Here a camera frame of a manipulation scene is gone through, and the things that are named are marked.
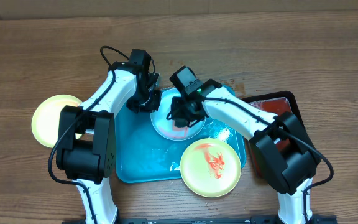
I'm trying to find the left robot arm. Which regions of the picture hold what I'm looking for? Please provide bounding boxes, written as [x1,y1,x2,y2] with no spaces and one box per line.
[48,49,162,223]

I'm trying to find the yellow plate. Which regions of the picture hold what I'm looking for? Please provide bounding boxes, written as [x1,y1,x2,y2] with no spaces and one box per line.
[180,138,241,198]
[31,95,82,148]

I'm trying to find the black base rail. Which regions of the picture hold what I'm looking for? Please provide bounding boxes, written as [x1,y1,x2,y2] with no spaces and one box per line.
[62,215,338,224]

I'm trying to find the teal plastic tray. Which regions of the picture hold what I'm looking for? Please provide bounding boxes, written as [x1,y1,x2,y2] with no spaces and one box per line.
[114,84,247,184]

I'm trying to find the light blue plate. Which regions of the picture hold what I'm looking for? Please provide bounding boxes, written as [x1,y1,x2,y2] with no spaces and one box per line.
[150,88,206,141]

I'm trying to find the dark cleaning sponge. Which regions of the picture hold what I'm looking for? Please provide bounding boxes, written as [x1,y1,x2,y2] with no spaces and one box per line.
[172,121,188,132]

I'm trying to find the black tray with red water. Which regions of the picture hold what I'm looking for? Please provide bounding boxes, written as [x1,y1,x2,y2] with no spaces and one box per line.
[242,91,304,179]

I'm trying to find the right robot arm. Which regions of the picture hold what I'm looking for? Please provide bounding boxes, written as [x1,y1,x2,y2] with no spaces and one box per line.
[167,66,322,223]

